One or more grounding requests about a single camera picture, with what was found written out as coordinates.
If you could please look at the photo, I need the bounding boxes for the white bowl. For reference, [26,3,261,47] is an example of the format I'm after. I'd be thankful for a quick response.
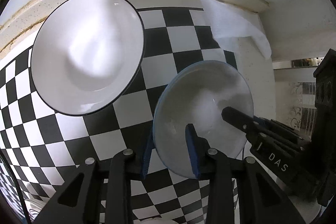
[140,218,178,224]
[31,0,145,116]
[153,60,254,178]

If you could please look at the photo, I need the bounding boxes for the white bowl back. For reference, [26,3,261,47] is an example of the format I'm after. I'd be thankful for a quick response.
[31,0,145,116]

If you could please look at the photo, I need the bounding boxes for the black white checkered mat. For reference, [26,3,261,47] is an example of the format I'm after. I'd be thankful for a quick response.
[1,0,236,215]

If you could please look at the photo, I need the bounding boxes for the white cloth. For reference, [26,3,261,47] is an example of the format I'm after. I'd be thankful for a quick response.
[200,0,272,60]

